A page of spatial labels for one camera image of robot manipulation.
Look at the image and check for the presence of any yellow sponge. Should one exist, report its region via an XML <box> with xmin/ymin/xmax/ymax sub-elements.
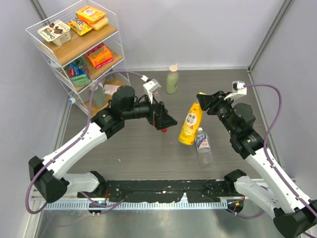
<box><xmin>91</xmin><ymin>17</ymin><xmax>109</xmax><ymax>31</ymax></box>

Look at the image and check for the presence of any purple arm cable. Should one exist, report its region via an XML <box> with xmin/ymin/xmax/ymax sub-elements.
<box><xmin>226</xmin><ymin>84</ymin><xmax>317</xmax><ymax>238</ymax></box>
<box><xmin>25</xmin><ymin>71</ymin><xmax>149</xmax><ymax>215</ymax></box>

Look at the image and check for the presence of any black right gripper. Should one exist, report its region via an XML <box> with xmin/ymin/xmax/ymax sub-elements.
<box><xmin>197</xmin><ymin>90</ymin><xmax>238</xmax><ymax>136</ymax></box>

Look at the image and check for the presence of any blue green sponge pack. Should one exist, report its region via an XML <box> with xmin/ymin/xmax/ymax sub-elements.
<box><xmin>67</xmin><ymin>57</ymin><xmax>91</xmax><ymax>87</ymax></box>

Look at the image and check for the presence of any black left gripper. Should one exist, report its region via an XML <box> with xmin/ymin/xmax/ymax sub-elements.
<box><xmin>123</xmin><ymin>90</ymin><xmax>177</xmax><ymax>130</ymax></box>

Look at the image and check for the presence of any white chocolate pudding cup pack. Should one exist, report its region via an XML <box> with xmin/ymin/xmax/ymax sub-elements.
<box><xmin>38</xmin><ymin>20</ymin><xmax>71</xmax><ymax>46</ymax></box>

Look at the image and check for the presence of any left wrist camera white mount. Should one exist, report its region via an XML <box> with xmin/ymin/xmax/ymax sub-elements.
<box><xmin>141</xmin><ymin>75</ymin><xmax>161</xmax><ymax>104</ymax></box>

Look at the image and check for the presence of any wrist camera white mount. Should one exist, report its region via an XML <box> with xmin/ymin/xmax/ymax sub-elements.
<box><xmin>141</xmin><ymin>75</ymin><xmax>161</xmax><ymax>104</ymax></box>
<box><xmin>224</xmin><ymin>81</ymin><xmax>247</xmax><ymax>100</ymax></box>

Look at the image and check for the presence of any clear bottle white cap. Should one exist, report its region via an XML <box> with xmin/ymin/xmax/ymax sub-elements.
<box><xmin>68</xmin><ymin>97</ymin><xmax>76</xmax><ymax>104</ymax></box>

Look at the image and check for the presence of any green soap dispenser bottle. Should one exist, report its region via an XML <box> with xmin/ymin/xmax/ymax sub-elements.
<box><xmin>89</xmin><ymin>83</ymin><xmax>106</xmax><ymax>108</ymax></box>

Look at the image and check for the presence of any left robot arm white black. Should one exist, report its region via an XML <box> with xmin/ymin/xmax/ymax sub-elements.
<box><xmin>28</xmin><ymin>86</ymin><xmax>177</xmax><ymax>203</ymax></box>

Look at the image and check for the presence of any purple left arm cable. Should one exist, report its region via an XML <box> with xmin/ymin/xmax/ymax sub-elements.
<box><xmin>25</xmin><ymin>71</ymin><xmax>149</xmax><ymax>215</ymax></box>

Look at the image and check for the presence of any white slotted cable duct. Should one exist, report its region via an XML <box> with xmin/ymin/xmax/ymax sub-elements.
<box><xmin>45</xmin><ymin>199</ymin><xmax>228</xmax><ymax>211</ymax></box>

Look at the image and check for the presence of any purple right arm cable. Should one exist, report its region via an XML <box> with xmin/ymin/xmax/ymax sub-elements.
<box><xmin>226</xmin><ymin>84</ymin><xmax>317</xmax><ymax>238</ymax></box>

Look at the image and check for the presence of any pink white small packet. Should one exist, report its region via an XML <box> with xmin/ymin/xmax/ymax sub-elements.
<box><xmin>103</xmin><ymin>84</ymin><xmax>120</xmax><ymax>96</ymax></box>

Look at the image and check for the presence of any clear bottle blue white label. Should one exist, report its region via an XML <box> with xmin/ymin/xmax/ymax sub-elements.
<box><xmin>194</xmin><ymin>127</ymin><xmax>213</xmax><ymax>167</ymax></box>

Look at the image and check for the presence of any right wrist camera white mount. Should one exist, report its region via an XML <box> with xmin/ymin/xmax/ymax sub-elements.
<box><xmin>224</xmin><ymin>81</ymin><xmax>247</xmax><ymax>100</ymax></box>

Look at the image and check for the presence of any white wire shelf rack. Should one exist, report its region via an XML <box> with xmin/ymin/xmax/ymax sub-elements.
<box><xmin>26</xmin><ymin>0</ymin><xmax>130</xmax><ymax>114</ymax></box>

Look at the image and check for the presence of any orange pink candy box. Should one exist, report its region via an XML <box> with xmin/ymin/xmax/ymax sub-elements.
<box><xmin>86</xmin><ymin>43</ymin><xmax>113</xmax><ymax>68</ymax></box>

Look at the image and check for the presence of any yellow juice bottle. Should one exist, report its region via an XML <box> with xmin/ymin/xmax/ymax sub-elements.
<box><xmin>178</xmin><ymin>99</ymin><xmax>203</xmax><ymax>145</ymax></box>

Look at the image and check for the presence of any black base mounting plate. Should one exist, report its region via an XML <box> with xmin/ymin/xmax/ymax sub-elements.
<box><xmin>86</xmin><ymin>179</ymin><xmax>243</xmax><ymax>203</ymax></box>

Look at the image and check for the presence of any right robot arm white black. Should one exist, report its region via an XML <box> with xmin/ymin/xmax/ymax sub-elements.
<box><xmin>196</xmin><ymin>91</ymin><xmax>317</xmax><ymax>238</ymax></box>

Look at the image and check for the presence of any orange cracker box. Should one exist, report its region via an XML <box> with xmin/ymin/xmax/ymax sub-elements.
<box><xmin>76</xmin><ymin>5</ymin><xmax>106</xmax><ymax>24</ymax></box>

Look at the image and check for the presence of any yellow candy bag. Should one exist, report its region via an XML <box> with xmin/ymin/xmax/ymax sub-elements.
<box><xmin>67</xmin><ymin>17</ymin><xmax>92</xmax><ymax>36</ymax></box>

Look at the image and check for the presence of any green lotion bottle beige cap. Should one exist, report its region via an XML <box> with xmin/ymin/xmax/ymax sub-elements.
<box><xmin>166</xmin><ymin>64</ymin><xmax>179</xmax><ymax>94</ymax></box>

